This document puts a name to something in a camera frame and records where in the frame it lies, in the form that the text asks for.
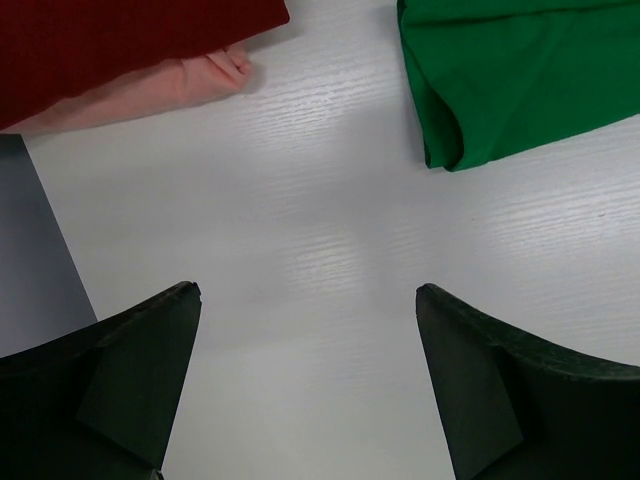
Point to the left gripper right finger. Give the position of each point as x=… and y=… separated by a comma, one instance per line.
x=515, y=406

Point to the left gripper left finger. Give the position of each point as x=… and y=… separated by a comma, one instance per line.
x=100, y=402

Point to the green t shirt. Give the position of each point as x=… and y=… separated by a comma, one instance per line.
x=490, y=79

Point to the pink folded t shirt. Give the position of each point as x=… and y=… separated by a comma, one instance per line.
x=173, y=84

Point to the red folded t shirt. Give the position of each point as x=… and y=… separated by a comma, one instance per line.
x=54, y=50

